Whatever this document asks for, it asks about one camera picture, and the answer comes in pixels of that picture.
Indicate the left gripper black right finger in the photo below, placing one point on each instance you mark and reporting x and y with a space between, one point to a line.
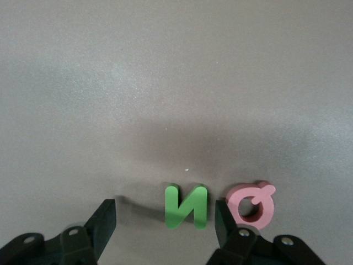
242 248

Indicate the green foam letter N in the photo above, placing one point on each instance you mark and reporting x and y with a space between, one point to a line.
172 207

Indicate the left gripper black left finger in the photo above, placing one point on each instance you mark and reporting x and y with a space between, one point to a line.
82 245

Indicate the pink foam letter Q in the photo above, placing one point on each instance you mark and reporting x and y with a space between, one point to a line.
264 212

